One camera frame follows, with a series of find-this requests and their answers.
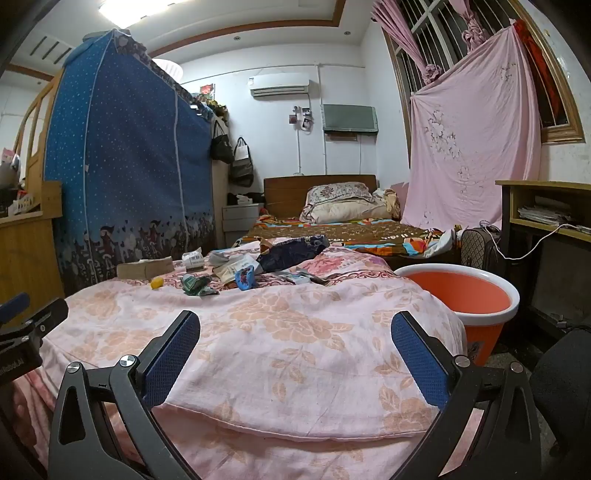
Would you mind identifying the white air conditioner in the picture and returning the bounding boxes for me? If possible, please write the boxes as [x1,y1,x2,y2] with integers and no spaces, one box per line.
[249,73,311,97]

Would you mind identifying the cream pillow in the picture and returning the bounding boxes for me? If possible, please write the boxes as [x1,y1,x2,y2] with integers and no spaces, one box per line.
[311,203,394,225]

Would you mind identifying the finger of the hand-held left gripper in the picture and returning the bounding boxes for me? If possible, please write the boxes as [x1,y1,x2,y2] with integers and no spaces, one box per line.
[0,298,69,344]
[0,292,31,326]

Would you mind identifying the wooden bunk frame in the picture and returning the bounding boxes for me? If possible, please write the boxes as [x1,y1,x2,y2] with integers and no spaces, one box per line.
[0,69,65,301]

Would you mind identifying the blue fabric wardrobe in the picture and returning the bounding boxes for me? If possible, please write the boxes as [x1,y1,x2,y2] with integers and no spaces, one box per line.
[44,28,218,296]

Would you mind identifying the wall socket with plugs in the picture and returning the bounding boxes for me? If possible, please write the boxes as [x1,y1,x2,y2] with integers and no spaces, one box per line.
[288,105,313,135]

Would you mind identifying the green wrapper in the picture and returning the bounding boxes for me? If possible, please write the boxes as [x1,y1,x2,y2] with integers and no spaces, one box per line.
[181,273,221,296]

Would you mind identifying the wooden bed headboard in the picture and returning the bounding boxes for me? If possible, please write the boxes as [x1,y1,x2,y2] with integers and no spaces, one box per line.
[263,174,377,219]

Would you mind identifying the floral pillow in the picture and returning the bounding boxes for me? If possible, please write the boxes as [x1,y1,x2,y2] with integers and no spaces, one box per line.
[302,182,377,216]

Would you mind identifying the pink hanging sheet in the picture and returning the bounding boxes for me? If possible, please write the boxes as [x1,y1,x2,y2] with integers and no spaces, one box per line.
[399,21,543,234]

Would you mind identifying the black chair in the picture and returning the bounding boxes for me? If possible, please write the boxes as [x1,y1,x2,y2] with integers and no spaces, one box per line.
[529,327,591,480]

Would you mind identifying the checkered bag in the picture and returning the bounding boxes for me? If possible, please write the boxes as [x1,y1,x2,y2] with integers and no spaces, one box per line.
[459,226,502,274]

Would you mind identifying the orange plastic bucket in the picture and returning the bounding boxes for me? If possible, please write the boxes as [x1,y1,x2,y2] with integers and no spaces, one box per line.
[394,264,521,367]

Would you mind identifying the dark blue snack bag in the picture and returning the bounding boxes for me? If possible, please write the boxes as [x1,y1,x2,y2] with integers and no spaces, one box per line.
[256,234,330,273]

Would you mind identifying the yellow bundled clothes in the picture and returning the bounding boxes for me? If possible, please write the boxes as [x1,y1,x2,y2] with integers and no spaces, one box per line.
[374,187,403,220]

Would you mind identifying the brown cardboard box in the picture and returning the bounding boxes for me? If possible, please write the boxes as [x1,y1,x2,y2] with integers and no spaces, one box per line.
[116,258,175,280]

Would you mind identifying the brown patterned blanket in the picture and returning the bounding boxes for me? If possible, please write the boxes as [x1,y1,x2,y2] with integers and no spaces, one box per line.
[235,215,462,269]

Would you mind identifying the teal packet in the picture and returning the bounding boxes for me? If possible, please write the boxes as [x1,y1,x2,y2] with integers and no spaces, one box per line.
[281,271,329,286]

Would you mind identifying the red cloth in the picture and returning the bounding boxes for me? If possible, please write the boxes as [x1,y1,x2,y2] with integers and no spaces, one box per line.
[512,18,563,125]

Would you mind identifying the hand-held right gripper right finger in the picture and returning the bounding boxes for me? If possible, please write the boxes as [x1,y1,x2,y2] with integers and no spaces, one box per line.
[390,310,544,480]

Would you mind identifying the white paper wrapper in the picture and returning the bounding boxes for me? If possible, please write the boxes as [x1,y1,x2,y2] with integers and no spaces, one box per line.
[210,256,259,284]

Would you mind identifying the pink tied curtain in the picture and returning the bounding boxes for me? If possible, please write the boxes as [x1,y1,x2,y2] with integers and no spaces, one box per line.
[372,0,444,86]
[450,0,491,52]

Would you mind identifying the ceiling light panel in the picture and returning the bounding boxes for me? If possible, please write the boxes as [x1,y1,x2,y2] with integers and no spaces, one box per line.
[99,0,145,14]

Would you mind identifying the green covered wall unit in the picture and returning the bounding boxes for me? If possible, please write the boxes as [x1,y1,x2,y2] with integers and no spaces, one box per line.
[321,104,378,136]

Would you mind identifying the pink floral quilt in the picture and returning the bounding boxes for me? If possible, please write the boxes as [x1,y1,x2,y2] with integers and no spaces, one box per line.
[11,239,469,480]

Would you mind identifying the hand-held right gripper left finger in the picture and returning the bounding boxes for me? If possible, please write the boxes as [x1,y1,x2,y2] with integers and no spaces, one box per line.
[48,310,202,480]

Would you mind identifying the white round lamp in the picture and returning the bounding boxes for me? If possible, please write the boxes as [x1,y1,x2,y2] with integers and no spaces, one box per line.
[152,58,184,86]

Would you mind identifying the wooden desk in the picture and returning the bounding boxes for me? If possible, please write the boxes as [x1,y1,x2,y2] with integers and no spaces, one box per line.
[495,179,591,333]

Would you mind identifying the white cable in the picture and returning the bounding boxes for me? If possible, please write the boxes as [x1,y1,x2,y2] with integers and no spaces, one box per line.
[480,222,588,260]

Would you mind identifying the grey tote bag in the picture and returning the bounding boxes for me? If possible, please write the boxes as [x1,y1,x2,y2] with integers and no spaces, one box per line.
[230,137,255,188]

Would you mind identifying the stack of papers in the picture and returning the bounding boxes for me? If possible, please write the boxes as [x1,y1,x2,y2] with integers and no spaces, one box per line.
[517,196,574,227]

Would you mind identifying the barred window wooden frame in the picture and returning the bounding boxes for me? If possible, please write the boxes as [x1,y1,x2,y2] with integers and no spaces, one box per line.
[381,0,587,145]

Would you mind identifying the white nightstand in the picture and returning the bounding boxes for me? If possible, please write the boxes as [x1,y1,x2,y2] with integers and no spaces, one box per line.
[222,203,265,248]

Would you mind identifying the black handbag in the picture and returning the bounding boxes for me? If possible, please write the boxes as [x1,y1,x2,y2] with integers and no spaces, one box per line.
[210,117,235,165]

